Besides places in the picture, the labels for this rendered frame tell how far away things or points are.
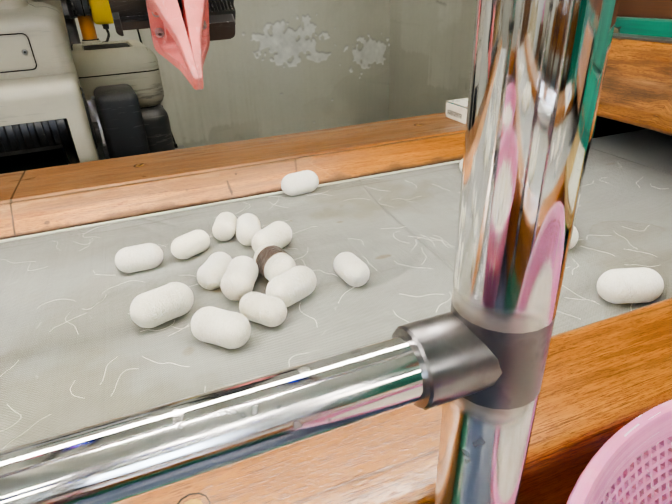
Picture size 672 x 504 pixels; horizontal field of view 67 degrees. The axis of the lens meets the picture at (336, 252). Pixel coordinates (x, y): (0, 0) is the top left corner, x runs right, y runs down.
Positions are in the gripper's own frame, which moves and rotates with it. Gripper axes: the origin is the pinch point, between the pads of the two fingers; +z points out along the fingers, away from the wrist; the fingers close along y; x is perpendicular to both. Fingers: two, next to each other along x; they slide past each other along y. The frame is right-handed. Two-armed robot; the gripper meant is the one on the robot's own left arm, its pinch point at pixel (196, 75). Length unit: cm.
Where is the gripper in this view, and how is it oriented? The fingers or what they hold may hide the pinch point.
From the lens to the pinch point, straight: 42.9
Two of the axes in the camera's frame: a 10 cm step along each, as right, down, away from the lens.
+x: -2.0, 3.9, 9.0
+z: 3.1, 9.0, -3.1
